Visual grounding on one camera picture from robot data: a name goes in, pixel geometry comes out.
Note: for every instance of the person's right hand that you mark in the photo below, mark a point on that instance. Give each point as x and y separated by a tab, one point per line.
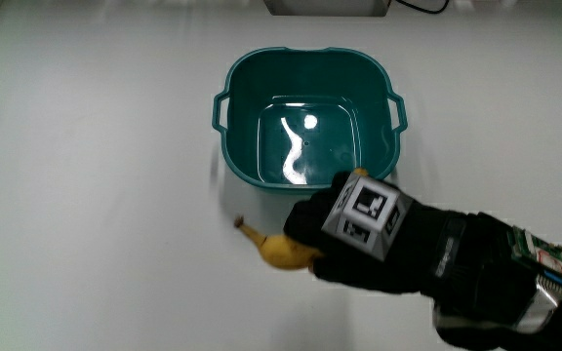
408	253

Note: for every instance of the yellow banana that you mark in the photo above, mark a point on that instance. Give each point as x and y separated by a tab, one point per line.
281	251

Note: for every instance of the person's right forearm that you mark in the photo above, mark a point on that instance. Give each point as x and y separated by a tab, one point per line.
500	283

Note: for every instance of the white desk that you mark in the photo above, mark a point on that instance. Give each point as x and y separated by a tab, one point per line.
91	195

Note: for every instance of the teal plastic basin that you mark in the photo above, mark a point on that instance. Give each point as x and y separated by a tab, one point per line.
310	97

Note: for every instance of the grey box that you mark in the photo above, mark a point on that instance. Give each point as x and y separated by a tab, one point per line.
327	7

